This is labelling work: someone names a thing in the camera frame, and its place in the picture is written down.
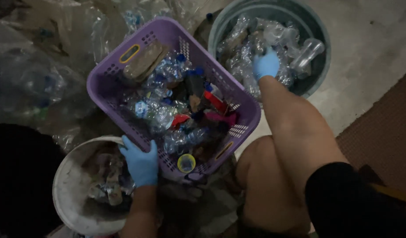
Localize clear bags of plastic bottles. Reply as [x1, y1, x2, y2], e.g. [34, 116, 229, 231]
[0, 0, 220, 152]

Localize white plastic bucket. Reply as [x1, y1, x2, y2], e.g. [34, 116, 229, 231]
[52, 136, 137, 236]

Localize purple plastic basket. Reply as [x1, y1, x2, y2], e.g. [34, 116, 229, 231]
[86, 17, 262, 181]

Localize clear plastic cup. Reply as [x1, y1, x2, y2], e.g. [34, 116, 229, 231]
[290, 38, 325, 71]

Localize black bag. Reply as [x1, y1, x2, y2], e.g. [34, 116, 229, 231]
[0, 123, 67, 238]

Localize yellow round plastic lid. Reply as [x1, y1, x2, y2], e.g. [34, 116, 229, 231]
[177, 154, 196, 174]

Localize heap of bottles and waste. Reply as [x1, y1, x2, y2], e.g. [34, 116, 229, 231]
[122, 50, 238, 162]

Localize brown floor mat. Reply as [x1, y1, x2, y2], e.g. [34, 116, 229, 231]
[335, 66, 406, 195]

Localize person's right hand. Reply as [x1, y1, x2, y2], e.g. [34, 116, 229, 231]
[252, 48, 281, 81]

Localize green plastic bucket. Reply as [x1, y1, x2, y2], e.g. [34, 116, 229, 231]
[208, 0, 332, 100]

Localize brown cardboard piece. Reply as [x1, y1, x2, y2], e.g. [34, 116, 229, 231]
[123, 40, 170, 83]

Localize person's bare leg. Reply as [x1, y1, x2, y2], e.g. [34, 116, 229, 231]
[235, 135, 312, 237]

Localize person's left hand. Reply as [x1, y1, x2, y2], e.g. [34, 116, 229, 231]
[118, 135, 159, 188]

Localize heap of crushed clear bottles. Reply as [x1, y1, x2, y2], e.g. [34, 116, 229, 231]
[217, 14, 314, 100]

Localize red plastic wrapper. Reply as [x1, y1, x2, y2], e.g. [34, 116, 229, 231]
[204, 90, 229, 114]

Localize person's black sleeve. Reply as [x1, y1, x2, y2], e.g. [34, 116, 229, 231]
[304, 162, 406, 238]

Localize heap of dirty label scraps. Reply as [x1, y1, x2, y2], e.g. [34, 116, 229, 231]
[81, 150, 135, 212]

